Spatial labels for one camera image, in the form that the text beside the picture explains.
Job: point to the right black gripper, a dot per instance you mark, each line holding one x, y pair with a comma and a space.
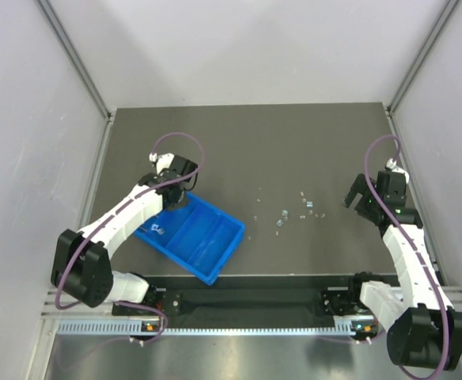
364, 200

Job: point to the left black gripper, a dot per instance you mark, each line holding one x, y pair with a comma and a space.
176, 196

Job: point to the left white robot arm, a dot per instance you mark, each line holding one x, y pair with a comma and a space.
82, 271

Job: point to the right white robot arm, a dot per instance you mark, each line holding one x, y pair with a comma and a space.
422, 326

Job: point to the blue compartment bin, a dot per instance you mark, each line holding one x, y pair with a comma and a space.
199, 237

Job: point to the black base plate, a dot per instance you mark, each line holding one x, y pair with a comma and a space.
185, 301

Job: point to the slotted cable duct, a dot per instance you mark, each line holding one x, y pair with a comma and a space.
338, 326

